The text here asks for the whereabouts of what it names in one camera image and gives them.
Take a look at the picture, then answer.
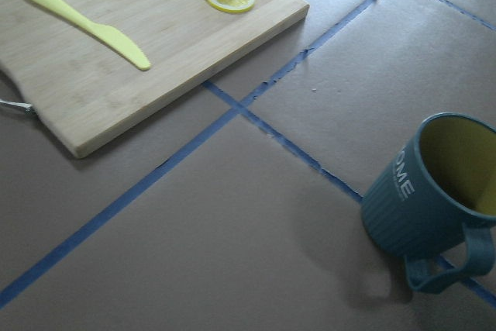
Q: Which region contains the blue ceramic mug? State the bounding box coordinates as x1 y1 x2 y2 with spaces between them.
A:
361 112 495 294

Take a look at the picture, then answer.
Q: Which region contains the brown paper table cover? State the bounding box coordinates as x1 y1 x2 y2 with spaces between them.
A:
1 0 495 330

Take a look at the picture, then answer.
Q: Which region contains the lemon slice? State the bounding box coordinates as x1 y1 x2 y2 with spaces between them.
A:
206 0 256 13

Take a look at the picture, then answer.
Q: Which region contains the bamboo cutting board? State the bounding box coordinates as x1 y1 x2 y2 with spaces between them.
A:
1 0 308 158

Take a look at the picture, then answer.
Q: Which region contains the yellow plastic knife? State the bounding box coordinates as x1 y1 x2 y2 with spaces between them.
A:
30 0 151 71

